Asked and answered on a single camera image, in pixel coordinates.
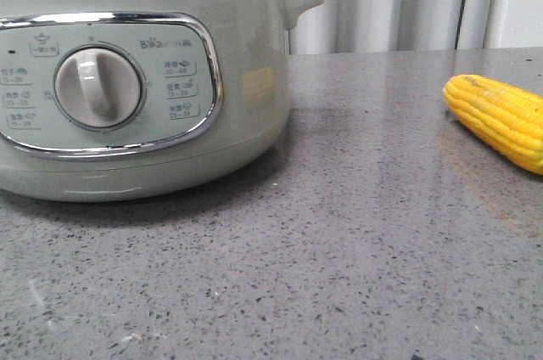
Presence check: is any pale green electric cooking pot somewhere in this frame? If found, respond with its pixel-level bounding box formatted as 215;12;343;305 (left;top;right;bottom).
1;0;323;202

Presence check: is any yellow corn cob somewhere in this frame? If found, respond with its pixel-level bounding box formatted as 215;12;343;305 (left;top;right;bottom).
443;75;542;175

